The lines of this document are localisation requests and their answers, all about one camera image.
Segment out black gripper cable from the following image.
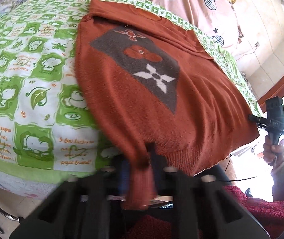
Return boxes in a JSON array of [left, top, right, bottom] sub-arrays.
[[221, 151, 280, 182]]

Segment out person's right hand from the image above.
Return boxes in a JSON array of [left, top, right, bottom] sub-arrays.
[[263, 135, 284, 167]]

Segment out green white patterned bedsheet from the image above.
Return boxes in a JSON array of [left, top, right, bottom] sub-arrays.
[[0, 0, 261, 183]]

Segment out rust orange knit sweater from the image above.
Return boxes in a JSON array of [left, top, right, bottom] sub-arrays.
[[75, 0, 259, 209]]

